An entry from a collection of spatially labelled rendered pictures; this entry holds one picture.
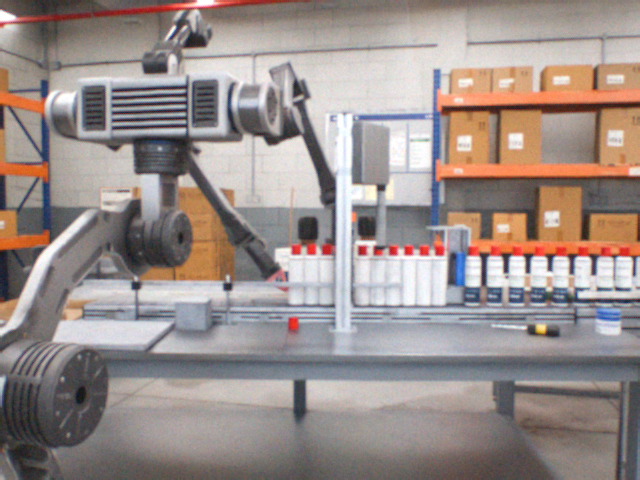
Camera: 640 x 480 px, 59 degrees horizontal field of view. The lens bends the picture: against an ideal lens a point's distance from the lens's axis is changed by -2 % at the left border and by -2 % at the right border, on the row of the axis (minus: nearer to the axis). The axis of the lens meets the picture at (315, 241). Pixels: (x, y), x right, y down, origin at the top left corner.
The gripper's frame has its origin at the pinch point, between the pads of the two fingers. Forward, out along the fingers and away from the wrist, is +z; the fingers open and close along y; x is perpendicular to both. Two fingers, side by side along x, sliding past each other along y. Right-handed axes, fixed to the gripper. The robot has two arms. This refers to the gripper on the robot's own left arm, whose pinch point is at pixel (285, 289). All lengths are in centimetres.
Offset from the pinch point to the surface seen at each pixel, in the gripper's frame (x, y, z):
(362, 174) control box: -42.4, -18.6, -14.9
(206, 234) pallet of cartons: 68, 325, -57
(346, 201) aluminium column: -33.7, -17.0, -11.4
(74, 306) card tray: 67, 13, -41
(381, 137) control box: -55, -10, -20
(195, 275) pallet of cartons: 100, 327, -34
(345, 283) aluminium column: -18.0, -17.1, 8.5
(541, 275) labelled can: -71, -4, 49
